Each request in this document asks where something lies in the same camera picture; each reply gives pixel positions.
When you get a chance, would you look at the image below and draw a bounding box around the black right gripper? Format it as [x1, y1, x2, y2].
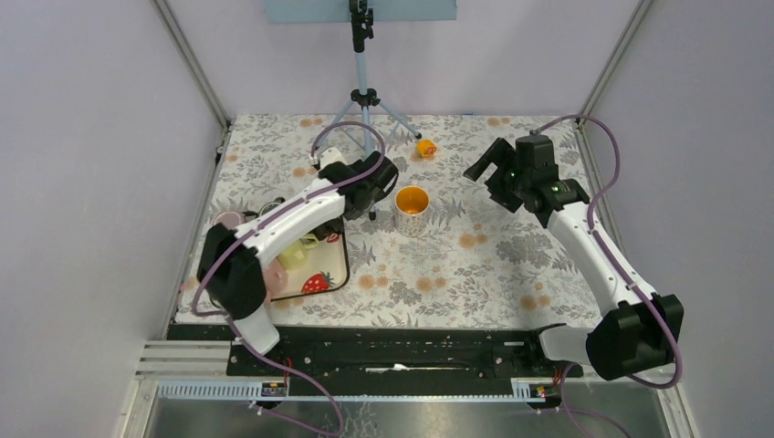
[463, 138, 529, 214]

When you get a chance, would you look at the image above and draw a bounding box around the floral mug orange inside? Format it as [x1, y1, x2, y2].
[394, 186, 430, 237]

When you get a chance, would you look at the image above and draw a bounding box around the yellow mug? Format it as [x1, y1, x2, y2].
[277, 234, 319, 271]

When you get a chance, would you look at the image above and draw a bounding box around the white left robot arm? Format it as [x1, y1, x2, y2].
[197, 151, 399, 375]

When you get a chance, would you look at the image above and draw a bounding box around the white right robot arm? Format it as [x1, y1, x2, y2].
[464, 135, 684, 381]

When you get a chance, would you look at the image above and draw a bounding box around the grey mug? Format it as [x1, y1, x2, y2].
[257, 197, 286, 217]

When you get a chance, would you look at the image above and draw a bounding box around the pink mug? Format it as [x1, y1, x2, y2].
[263, 259, 288, 305]

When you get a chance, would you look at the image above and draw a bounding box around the small orange toy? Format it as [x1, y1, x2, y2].
[416, 139, 437, 159]

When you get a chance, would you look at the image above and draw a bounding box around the strawberry print tray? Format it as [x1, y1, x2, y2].
[271, 229, 350, 302]

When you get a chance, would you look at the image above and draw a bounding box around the floral tablecloth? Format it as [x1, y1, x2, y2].
[173, 114, 601, 329]

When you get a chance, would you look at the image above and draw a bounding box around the purple cup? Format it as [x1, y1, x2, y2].
[212, 211, 246, 229]

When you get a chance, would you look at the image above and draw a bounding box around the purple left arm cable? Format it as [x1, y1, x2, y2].
[191, 121, 387, 438]

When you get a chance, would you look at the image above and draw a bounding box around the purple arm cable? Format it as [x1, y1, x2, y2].
[531, 114, 685, 391]
[191, 121, 387, 438]

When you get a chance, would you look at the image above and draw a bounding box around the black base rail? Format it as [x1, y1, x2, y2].
[166, 324, 565, 398]

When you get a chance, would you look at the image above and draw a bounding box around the blue camera tripod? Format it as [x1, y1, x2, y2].
[311, 0, 424, 222]

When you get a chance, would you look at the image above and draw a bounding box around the blue board on wall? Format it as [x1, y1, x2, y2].
[263, 0, 458, 24]

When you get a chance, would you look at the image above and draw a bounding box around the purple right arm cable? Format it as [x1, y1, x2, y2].
[531, 114, 685, 391]

